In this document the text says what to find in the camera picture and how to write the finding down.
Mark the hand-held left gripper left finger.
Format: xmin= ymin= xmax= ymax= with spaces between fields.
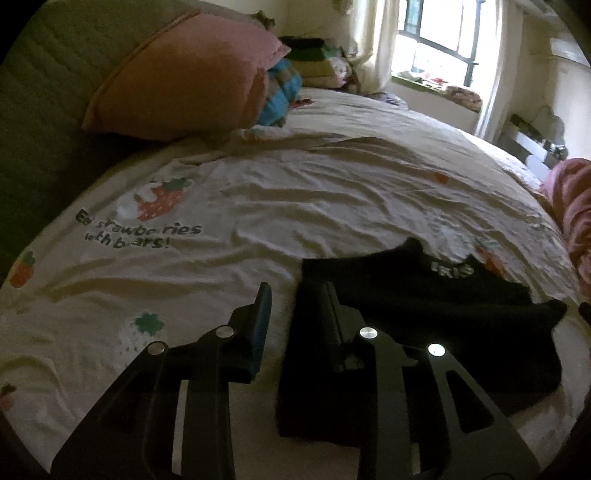
xmin=50 ymin=281 xmax=273 ymax=480

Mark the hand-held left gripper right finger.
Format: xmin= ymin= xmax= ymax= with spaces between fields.
xmin=320 ymin=281 xmax=541 ymax=480

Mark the black sweater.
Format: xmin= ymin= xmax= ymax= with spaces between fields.
xmin=276 ymin=237 xmax=568 ymax=446

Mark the stack of folded clothes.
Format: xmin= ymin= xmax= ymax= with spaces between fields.
xmin=279 ymin=37 xmax=361 ymax=93

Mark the pink blanket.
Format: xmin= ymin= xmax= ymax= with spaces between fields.
xmin=540 ymin=157 xmax=591 ymax=296

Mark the printed strawberry bedsheet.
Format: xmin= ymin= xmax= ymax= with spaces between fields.
xmin=0 ymin=85 xmax=591 ymax=480

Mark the white bedside shelf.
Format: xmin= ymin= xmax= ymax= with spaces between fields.
xmin=503 ymin=113 xmax=568 ymax=171

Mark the blue plaid pillow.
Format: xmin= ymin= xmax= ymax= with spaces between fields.
xmin=256 ymin=58 xmax=303 ymax=127

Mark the pink pillow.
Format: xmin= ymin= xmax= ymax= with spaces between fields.
xmin=82 ymin=11 xmax=287 ymax=141

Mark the white curtain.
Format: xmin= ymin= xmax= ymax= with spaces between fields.
xmin=351 ymin=0 xmax=400 ymax=95

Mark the window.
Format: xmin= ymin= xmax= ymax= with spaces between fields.
xmin=392 ymin=0 xmax=504 ymax=88

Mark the green quilted headboard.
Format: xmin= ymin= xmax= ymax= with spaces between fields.
xmin=0 ymin=0 xmax=204 ymax=278

